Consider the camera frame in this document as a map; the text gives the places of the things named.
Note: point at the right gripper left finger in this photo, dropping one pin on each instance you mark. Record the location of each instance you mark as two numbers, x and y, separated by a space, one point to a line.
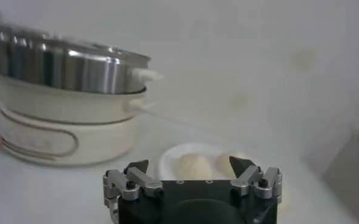
147 182

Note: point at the white round plate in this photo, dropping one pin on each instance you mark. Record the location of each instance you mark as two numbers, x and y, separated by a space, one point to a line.
170 158

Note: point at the white steamed baozi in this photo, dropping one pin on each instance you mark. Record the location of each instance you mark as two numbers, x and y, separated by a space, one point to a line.
223 167
194 168

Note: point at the cream electric cooker base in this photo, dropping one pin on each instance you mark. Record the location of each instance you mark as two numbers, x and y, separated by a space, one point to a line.
100 140

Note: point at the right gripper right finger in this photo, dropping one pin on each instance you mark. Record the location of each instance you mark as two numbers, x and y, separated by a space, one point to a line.
247 179

